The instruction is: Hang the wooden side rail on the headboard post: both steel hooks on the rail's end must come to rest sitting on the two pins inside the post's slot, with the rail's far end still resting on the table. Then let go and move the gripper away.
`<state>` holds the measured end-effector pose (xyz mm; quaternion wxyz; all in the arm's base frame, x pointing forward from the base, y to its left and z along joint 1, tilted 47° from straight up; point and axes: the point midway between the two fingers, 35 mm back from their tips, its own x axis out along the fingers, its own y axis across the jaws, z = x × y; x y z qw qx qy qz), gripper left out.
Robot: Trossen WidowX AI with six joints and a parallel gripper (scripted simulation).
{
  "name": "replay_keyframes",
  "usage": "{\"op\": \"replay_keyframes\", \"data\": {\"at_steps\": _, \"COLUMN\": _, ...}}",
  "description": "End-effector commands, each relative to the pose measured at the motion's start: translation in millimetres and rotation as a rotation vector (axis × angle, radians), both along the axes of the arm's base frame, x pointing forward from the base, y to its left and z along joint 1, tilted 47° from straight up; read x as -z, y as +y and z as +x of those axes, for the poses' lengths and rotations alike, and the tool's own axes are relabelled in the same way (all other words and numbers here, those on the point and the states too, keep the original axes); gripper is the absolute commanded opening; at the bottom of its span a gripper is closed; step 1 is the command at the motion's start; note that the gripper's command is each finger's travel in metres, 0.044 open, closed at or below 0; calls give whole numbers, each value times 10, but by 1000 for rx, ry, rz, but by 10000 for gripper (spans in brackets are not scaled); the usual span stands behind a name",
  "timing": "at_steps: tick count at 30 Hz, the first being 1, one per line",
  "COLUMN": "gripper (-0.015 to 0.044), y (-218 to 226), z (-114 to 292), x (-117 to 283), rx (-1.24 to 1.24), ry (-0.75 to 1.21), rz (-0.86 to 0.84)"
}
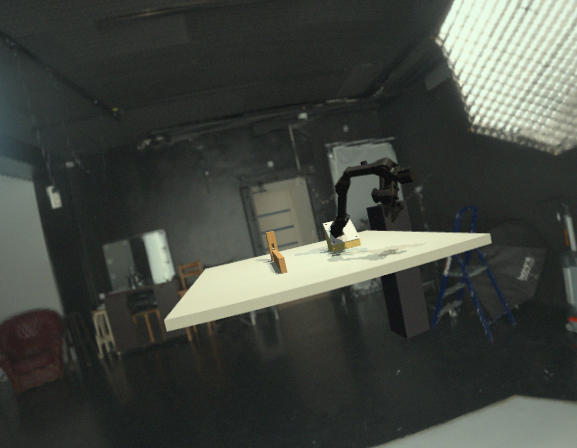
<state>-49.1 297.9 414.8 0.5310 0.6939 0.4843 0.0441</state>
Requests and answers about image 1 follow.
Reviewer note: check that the wooden rail with steel hooks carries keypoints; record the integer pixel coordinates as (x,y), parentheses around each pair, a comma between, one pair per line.
(279,261)

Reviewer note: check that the wooden post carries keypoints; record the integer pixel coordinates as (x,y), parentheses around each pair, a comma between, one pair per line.
(271,242)

